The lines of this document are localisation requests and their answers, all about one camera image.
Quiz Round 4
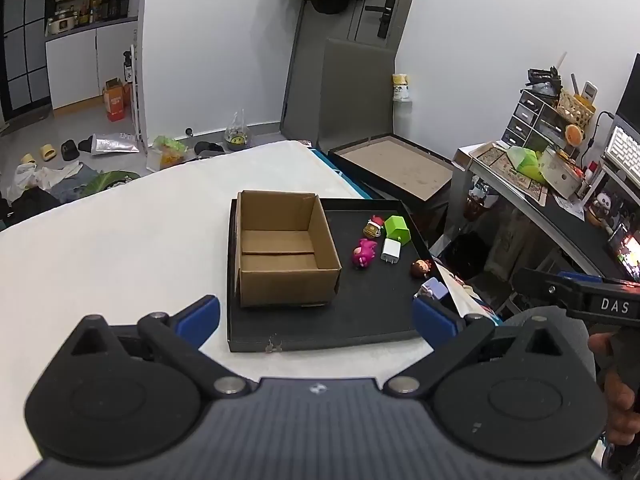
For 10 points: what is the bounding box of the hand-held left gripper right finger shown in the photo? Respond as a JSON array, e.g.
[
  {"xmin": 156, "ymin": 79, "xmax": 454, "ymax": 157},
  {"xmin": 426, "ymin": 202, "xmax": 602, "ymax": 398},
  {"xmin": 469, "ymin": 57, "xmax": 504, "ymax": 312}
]
[{"xmin": 382, "ymin": 295, "xmax": 577, "ymax": 399}]

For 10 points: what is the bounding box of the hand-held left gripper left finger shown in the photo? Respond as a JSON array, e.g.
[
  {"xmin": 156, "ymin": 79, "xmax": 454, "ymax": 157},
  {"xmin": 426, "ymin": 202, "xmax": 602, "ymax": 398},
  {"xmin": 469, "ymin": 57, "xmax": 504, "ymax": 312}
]
[{"xmin": 64, "ymin": 295, "xmax": 254, "ymax": 402}]

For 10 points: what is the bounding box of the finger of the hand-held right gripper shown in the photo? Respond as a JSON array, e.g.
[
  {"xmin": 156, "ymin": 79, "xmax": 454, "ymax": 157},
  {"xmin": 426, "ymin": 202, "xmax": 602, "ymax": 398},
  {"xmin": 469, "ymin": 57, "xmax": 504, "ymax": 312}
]
[{"xmin": 514, "ymin": 267, "xmax": 588, "ymax": 311}]

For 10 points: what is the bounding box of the purple rabbit cube toy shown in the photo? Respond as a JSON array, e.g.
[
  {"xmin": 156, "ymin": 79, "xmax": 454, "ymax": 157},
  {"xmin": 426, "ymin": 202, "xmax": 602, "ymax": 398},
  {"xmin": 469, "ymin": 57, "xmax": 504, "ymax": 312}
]
[{"xmin": 420, "ymin": 278, "xmax": 449, "ymax": 306}]

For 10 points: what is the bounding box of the black shallow tray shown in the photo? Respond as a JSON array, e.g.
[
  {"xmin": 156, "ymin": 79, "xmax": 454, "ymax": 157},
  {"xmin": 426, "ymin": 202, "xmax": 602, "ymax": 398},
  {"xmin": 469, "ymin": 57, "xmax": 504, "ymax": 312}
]
[{"xmin": 226, "ymin": 197, "xmax": 442, "ymax": 354}]

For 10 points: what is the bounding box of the brown cardboard box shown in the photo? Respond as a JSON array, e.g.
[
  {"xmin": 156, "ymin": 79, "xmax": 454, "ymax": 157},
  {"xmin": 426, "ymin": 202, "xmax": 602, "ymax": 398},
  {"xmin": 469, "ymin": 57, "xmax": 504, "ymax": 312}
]
[{"xmin": 235, "ymin": 189, "xmax": 344, "ymax": 309}]

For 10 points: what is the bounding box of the pink toy figure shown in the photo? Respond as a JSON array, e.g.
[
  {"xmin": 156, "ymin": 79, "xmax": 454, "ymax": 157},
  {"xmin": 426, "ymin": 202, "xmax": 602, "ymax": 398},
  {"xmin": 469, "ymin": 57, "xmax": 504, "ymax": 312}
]
[{"xmin": 352, "ymin": 238, "xmax": 379, "ymax": 271}]

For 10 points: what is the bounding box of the green plastic block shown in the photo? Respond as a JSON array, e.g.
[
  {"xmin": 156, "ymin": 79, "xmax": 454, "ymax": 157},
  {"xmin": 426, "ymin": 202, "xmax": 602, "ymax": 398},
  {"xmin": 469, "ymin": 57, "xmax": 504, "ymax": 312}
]
[{"xmin": 383, "ymin": 214, "xmax": 412, "ymax": 245}]

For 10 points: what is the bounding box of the person's right hand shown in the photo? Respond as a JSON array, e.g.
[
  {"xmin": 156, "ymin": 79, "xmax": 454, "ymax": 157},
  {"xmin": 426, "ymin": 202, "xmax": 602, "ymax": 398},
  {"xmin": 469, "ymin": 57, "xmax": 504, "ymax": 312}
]
[{"xmin": 588, "ymin": 331, "xmax": 640, "ymax": 442}]

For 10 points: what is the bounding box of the lit phone screen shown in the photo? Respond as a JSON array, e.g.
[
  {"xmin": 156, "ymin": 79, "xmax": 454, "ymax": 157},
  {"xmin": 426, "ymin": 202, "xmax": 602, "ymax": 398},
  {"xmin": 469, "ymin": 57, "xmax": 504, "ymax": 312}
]
[{"xmin": 607, "ymin": 225, "xmax": 640, "ymax": 281}]

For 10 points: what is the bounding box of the panda figurine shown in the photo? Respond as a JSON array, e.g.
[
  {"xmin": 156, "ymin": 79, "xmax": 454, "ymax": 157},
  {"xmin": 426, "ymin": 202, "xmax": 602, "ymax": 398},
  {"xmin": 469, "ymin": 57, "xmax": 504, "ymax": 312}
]
[{"xmin": 585, "ymin": 190, "xmax": 618, "ymax": 226}]

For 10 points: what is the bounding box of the white mattress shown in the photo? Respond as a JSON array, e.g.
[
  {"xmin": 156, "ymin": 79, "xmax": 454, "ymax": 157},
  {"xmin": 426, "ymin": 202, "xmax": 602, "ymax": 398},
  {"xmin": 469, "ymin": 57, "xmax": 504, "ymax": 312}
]
[{"xmin": 0, "ymin": 140, "xmax": 361, "ymax": 480}]

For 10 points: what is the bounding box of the green plastic bag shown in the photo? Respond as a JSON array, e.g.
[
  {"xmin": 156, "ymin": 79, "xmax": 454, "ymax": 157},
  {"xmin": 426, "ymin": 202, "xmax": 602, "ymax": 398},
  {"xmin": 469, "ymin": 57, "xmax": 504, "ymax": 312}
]
[{"xmin": 506, "ymin": 144, "xmax": 551, "ymax": 186}]

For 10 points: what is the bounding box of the patterned desk mat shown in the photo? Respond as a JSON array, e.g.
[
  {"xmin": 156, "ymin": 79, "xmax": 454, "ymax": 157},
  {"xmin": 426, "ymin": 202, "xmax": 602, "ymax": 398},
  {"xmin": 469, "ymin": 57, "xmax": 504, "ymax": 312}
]
[{"xmin": 470, "ymin": 141, "xmax": 551, "ymax": 206}]

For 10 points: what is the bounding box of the white keyboard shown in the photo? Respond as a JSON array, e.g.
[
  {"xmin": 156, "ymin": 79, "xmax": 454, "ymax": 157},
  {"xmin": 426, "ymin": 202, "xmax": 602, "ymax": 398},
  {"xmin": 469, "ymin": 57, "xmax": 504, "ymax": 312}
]
[{"xmin": 602, "ymin": 125, "xmax": 640, "ymax": 188}]

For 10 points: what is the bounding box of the black framed brown board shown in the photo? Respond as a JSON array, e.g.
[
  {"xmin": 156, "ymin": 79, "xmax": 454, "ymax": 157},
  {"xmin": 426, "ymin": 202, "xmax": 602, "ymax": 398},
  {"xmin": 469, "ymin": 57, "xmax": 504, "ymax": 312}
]
[{"xmin": 327, "ymin": 132, "xmax": 455, "ymax": 204}]

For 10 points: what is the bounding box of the green leaf-shaped pillow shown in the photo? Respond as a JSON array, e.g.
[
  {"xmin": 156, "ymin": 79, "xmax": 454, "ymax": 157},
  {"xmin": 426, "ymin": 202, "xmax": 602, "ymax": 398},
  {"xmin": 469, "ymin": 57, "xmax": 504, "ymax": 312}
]
[{"xmin": 80, "ymin": 170, "xmax": 142, "ymax": 198}]

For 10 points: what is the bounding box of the green snack bag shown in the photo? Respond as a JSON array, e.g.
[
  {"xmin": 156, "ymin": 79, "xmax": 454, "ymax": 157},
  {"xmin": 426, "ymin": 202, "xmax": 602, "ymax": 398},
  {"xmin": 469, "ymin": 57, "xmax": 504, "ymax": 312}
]
[{"xmin": 146, "ymin": 135, "xmax": 190, "ymax": 173}]

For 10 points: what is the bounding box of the grey drawer organiser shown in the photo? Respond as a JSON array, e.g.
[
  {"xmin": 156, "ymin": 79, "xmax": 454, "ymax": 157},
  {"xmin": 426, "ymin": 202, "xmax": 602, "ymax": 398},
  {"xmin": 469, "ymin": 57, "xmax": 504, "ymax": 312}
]
[{"xmin": 500, "ymin": 87, "xmax": 568, "ymax": 151}]

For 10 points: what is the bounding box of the wicker basket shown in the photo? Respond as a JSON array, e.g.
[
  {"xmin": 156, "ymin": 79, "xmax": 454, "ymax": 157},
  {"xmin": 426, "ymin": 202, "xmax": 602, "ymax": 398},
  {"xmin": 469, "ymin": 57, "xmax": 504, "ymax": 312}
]
[{"xmin": 555, "ymin": 89, "xmax": 597, "ymax": 128}]

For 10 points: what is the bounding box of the clear bag with yellow toy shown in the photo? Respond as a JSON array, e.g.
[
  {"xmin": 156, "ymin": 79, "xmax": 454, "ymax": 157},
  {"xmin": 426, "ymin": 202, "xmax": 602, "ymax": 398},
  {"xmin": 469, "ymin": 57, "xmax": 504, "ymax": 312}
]
[{"xmin": 223, "ymin": 109, "xmax": 251, "ymax": 152}]

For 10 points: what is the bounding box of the silver foil bag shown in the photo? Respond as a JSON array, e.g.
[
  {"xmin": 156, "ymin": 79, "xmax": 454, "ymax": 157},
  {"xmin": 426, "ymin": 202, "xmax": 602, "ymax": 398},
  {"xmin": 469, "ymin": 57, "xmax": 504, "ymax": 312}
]
[{"xmin": 90, "ymin": 131, "xmax": 142, "ymax": 156}]

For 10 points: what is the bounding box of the black clothes pile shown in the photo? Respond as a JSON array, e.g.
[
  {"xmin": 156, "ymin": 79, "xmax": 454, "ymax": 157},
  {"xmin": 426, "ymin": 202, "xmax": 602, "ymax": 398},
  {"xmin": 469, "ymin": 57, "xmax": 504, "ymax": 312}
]
[{"xmin": 0, "ymin": 187, "xmax": 63, "ymax": 226}]

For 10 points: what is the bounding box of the black monitor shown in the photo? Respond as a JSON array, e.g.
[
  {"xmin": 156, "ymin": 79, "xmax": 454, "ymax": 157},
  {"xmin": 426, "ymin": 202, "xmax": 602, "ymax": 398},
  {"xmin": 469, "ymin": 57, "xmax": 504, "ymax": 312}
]
[{"xmin": 615, "ymin": 52, "xmax": 640, "ymax": 131}]

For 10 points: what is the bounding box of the white plastic bag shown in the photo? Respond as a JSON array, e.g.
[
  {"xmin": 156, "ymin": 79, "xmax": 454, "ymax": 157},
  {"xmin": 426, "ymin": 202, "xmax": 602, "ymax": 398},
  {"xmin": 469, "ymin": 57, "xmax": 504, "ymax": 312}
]
[{"xmin": 6, "ymin": 162, "xmax": 81, "ymax": 196}]

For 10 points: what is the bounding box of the white pole stand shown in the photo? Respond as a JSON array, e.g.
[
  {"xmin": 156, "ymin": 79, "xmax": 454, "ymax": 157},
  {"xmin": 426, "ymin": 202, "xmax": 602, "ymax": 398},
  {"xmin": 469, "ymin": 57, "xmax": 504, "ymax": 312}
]
[{"xmin": 122, "ymin": 27, "xmax": 148, "ymax": 153}]

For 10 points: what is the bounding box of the orange cardboard box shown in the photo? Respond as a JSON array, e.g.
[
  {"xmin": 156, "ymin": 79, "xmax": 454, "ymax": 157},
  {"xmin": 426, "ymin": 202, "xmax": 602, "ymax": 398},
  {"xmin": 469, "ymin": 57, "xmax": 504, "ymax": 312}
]
[{"xmin": 102, "ymin": 77, "xmax": 132, "ymax": 122}]

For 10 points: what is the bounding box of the white canister yellow label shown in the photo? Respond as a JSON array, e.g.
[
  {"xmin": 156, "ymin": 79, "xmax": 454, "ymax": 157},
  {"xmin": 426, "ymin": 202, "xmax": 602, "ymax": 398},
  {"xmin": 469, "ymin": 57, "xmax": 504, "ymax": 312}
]
[{"xmin": 391, "ymin": 73, "xmax": 413, "ymax": 103}]

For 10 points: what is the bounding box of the grey leaning board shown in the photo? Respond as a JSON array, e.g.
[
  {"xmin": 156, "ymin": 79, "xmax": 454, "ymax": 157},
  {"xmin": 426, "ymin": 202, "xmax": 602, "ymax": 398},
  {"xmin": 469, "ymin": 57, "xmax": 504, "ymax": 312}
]
[{"xmin": 316, "ymin": 37, "xmax": 402, "ymax": 147}]

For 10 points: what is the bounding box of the grey door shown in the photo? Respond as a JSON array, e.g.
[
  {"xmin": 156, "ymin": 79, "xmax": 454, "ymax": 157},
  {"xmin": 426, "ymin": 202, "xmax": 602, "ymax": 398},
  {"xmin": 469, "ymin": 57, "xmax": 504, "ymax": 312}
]
[{"xmin": 281, "ymin": 0, "xmax": 426, "ymax": 141}]

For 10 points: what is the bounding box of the white cabinet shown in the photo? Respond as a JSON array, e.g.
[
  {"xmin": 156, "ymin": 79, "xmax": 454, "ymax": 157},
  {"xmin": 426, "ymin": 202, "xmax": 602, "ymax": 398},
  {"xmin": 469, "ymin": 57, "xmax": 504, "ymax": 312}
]
[{"xmin": 45, "ymin": 20, "xmax": 138, "ymax": 111}]

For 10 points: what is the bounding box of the black grid glass door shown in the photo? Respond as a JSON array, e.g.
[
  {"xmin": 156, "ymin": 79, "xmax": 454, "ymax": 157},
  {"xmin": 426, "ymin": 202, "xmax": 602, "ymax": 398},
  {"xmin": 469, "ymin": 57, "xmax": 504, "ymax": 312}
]
[{"xmin": 0, "ymin": 0, "xmax": 53, "ymax": 121}]

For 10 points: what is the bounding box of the black cable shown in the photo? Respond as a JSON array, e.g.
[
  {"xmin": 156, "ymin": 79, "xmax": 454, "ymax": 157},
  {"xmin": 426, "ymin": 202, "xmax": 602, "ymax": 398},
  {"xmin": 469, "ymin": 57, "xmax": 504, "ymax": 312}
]
[{"xmin": 582, "ymin": 111, "xmax": 616, "ymax": 171}]

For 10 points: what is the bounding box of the black door lock handle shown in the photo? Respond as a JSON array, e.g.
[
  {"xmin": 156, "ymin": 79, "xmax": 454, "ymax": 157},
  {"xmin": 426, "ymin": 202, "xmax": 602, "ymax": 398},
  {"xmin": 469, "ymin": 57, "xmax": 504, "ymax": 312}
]
[{"xmin": 365, "ymin": 0, "xmax": 398, "ymax": 38}]

